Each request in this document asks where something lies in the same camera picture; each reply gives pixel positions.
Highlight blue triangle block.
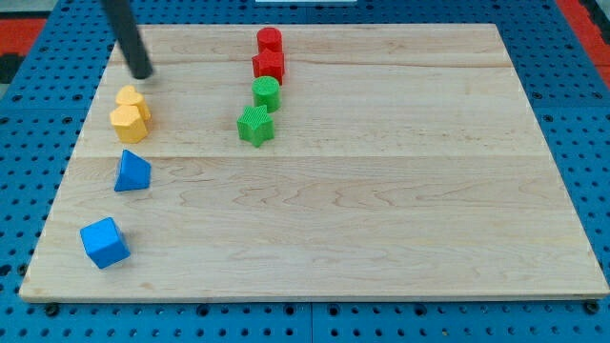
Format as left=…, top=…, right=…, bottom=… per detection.
left=113, top=150, right=152, bottom=192

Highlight blue cube block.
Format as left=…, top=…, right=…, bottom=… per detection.
left=80, top=217, right=131, bottom=269

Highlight light wooden board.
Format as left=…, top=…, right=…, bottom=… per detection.
left=20, top=24, right=609, bottom=303

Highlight green star block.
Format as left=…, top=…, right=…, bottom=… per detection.
left=236, top=105, right=275, bottom=148

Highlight green cylinder block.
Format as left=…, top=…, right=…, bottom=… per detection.
left=252, top=76, right=281, bottom=112

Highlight red star block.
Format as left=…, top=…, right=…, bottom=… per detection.
left=252, top=50, right=285, bottom=85

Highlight red cylinder block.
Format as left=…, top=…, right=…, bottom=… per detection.
left=256, top=27, right=283, bottom=52

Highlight yellow hexagon block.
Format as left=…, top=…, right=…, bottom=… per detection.
left=110, top=105, right=148, bottom=144

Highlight yellow heart block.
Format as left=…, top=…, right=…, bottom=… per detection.
left=115, top=85, right=152, bottom=121

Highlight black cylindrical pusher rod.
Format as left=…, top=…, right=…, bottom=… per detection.
left=101, top=0, right=153, bottom=80

